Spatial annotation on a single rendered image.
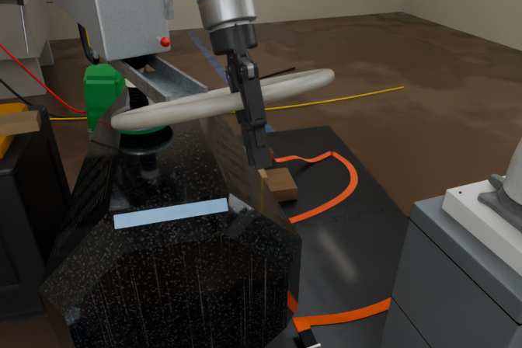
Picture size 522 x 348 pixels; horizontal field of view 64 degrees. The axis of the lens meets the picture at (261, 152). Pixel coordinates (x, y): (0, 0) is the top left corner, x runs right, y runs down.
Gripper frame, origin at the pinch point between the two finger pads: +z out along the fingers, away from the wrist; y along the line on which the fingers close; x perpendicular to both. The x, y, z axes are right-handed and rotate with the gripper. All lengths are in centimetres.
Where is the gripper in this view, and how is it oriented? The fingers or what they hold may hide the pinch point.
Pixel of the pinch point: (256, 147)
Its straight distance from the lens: 71.5
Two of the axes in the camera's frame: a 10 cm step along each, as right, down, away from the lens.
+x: -9.4, 2.5, -2.4
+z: 2.1, 9.6, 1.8
